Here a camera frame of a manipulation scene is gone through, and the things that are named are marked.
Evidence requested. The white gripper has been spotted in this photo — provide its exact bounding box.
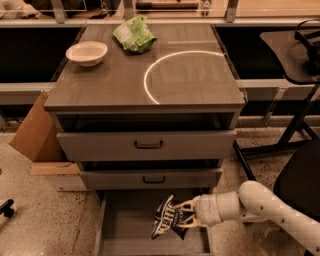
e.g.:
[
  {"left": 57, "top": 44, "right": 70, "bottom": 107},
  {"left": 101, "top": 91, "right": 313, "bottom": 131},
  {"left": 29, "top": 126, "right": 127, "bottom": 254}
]
[{"left": 174, "top": 194, "right": 222, "bottom": 228}]

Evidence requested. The blue chip bag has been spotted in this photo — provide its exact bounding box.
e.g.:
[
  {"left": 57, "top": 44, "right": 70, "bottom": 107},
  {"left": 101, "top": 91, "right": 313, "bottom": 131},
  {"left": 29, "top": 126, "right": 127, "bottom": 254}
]
[{"left": 151, "top": 194, "right": 188, "bottom": 240}]

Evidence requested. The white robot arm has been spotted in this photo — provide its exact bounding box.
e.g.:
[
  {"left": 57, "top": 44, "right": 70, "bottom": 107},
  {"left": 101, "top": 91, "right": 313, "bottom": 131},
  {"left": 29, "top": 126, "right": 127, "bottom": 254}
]
[{"left": 174, "top": 181, "right": 320, "bottom": 256}]

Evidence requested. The middle grey drawer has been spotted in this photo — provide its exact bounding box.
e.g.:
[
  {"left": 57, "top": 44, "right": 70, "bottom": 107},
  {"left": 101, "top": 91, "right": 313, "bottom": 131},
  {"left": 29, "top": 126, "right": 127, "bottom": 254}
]
[{"left": 80, "top": 160, "right": 222, "bottom": 190}]

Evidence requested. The grey drawer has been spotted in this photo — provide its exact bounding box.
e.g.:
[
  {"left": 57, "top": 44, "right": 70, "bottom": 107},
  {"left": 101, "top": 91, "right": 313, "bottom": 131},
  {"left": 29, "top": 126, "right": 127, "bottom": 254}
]
[
  {"left": 93, "top": 189, "right": 215, "bottom": 256},
  {"left": 80, "top": 160, "right": 222, "bottom": 190},
  {"left": 57, "top": 113, "right": 236, "bottom": 162}
]

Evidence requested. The bottom grey drawer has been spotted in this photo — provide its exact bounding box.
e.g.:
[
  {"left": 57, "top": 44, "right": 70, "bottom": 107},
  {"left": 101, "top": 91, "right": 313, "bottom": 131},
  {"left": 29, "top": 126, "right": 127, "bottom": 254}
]
[{"left": 93, "top": 189, "right": 215, "bottom": 256}]

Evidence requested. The top grey drawer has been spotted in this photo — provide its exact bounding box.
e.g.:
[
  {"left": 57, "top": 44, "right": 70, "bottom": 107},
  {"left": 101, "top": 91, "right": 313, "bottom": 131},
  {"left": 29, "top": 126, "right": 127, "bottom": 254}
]
[{"left": 57, "top": 113, "right": 236, "bottom": 162}]

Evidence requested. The grey drawer cabinet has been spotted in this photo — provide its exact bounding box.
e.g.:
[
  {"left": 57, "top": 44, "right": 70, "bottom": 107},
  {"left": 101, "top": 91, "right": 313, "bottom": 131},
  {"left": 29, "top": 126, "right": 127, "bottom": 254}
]
[{"left": 43, "top": 23, "right": 247, "bottom": 201}]

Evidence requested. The green chip bag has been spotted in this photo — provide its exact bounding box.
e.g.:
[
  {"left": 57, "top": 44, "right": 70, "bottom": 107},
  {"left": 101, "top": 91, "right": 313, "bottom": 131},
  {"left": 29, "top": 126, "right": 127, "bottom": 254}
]
[{"left": 113, "top": 15, "right": 157, "bottom": 54}]

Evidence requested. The black office chair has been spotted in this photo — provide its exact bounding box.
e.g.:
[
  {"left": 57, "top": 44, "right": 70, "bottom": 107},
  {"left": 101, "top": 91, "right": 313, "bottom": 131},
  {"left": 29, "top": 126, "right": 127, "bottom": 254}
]
[{"left": 273, "top": 138, "right": 320, "bottom": 256}]

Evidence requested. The brown cardboard box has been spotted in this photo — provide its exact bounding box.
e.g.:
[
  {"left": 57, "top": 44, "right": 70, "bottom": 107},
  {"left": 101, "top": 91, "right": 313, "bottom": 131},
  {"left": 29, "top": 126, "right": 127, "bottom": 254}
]
[{"left": 9, "top": 92, "right": 87, "bottom": 192}]

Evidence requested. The black caster wheel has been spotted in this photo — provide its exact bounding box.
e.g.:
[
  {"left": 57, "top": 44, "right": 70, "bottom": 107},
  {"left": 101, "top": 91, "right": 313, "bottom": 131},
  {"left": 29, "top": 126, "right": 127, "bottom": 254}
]
[{"left": 0, "top": 199, "right": 15, "bottom": 218}]

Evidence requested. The white bowl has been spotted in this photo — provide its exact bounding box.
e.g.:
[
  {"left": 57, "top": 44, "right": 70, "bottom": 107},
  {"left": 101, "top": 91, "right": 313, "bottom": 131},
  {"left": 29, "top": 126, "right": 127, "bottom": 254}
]
[{"left": 66, "top": 41, "right": 108, "bottom": 67}]

